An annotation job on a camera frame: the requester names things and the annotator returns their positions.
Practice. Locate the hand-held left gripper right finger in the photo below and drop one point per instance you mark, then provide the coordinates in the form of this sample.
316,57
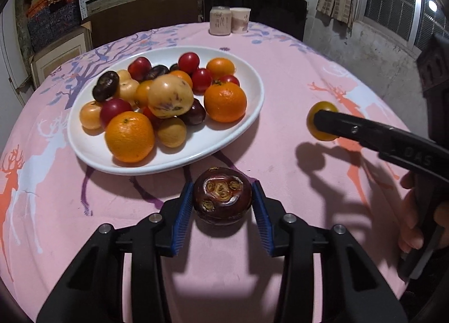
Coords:
261,218

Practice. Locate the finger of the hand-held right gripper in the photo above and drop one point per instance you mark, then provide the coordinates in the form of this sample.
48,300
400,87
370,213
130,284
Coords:
354,129

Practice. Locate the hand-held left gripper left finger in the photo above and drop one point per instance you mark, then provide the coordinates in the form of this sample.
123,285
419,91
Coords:
182,218

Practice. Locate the yellow-green tomato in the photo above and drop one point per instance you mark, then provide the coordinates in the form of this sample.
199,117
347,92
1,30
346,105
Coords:
322,105

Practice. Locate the large dark water chestnut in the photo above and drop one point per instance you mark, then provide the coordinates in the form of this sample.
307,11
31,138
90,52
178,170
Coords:
222,200

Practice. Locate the white oval plate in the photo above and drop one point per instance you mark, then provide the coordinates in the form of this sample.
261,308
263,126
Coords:
210,140

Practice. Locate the large orange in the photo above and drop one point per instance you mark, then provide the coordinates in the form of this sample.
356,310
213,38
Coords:
129,136

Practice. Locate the dark purple plum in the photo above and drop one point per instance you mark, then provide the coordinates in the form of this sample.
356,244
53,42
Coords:
194,114

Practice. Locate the red cherry tomato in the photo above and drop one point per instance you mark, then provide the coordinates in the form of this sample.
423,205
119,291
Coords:
201,80
188,62
149,114
229,79

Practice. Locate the spotted yellow passion fruit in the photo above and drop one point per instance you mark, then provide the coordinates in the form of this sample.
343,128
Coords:
170,96

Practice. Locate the red plum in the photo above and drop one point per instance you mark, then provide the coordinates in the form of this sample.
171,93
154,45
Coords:
139,68
114,109

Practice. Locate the golden orange passion fruit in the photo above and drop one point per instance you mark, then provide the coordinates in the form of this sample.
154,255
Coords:
141,93

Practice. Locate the small yellow tomato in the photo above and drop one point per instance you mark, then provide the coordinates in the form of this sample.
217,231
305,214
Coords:
90,115

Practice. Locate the small mandarin orange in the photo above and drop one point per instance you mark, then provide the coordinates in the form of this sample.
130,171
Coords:
182,77

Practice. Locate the person's right hand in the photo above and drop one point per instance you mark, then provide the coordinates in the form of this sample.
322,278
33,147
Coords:
408,214

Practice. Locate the pink printed tablecloth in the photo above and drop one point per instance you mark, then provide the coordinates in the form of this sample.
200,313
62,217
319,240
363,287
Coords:
298,74

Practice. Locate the window with metal grid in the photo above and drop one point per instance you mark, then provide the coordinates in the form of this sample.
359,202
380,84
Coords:
396,0

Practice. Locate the black board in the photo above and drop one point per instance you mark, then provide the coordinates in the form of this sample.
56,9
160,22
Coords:
273,7

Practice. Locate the paper cup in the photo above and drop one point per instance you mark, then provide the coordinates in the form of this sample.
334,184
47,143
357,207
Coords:
241,21

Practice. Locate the pink drink can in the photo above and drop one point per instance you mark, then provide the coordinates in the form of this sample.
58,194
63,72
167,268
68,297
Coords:
220,21

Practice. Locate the beige framed panel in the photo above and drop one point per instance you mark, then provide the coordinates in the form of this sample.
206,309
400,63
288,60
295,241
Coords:
59,56

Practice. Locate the brown board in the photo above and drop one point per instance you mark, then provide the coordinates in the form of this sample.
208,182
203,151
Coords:
147,18

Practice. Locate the dark patterned storage boxes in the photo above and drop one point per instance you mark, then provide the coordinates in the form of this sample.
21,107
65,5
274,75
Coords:
52,21

